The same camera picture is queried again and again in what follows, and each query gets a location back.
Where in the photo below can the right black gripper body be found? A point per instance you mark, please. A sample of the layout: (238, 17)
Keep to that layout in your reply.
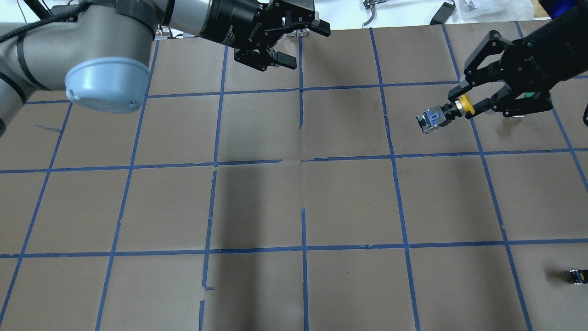
(551, 57)

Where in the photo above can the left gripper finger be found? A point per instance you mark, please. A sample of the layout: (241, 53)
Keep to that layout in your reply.
(300, 14)
(264, 58)

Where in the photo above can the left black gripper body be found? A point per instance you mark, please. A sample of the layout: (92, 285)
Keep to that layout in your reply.
(233, 22)

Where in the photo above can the yellow push button switch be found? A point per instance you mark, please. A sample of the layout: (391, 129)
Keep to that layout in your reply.
(438, 117)

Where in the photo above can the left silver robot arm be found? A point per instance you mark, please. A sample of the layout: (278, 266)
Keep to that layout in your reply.
(98, 51)

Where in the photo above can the clear plastic bag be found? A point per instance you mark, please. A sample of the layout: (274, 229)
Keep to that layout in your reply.
(508, 10)

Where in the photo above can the black power adapter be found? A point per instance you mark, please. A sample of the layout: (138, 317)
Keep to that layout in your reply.
(443, 13)

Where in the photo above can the brown paper table cover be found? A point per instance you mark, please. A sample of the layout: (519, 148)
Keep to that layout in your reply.
(304, 200)

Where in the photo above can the small black switch block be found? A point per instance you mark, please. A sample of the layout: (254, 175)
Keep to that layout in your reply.
(578, 276)

